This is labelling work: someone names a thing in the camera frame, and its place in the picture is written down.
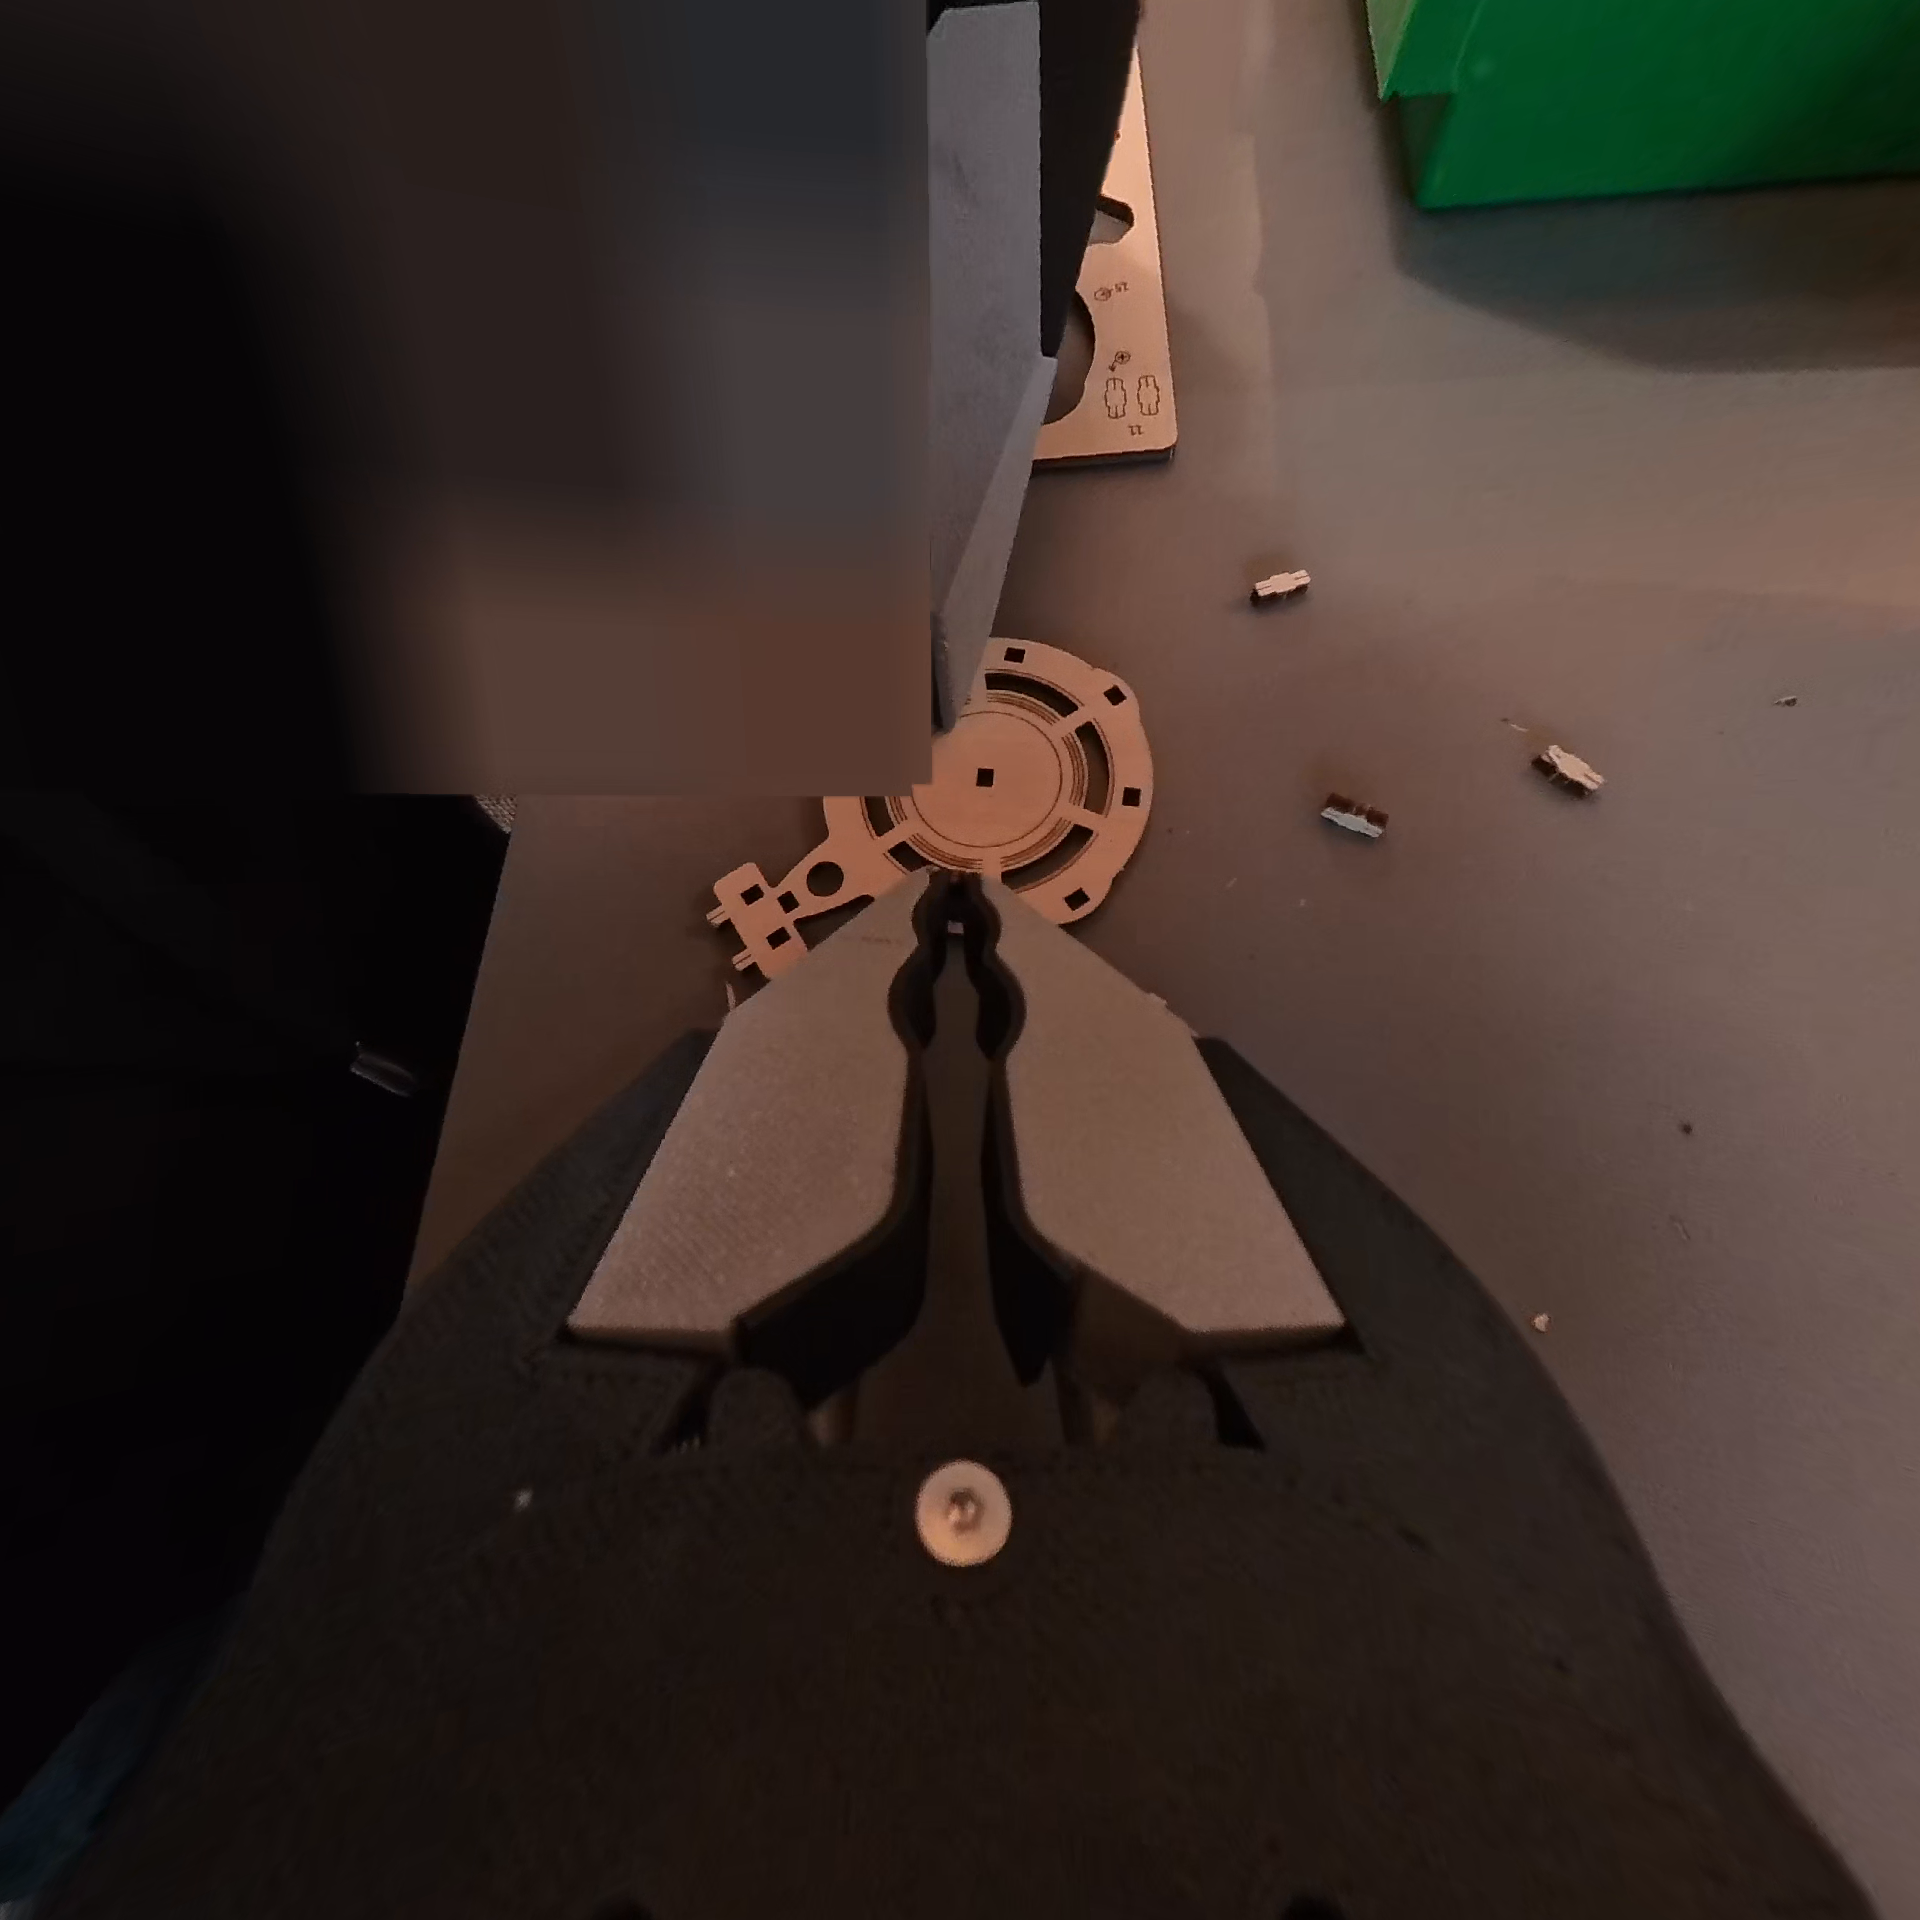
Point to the small dark wooden connector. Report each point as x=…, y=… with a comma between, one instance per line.
x=1355, y=818

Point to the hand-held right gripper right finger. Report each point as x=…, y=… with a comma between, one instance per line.
x=1155, y=1156

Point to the small pale wooden connector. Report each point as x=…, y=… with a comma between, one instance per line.
x=1278, y=586
x=1569, y=771

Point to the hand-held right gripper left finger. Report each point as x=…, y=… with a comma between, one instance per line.
x=751, y=1156

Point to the green box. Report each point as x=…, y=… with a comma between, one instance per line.
x=1652, y=91

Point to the black office chair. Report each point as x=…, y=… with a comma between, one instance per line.
x=225, y=1202

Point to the round wooden disc part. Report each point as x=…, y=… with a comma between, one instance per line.
x=1037, y=750

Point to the wooden cut-out sheet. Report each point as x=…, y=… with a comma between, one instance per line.
x=1132, y=300

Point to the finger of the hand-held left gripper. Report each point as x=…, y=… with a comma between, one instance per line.
x=984, y=226

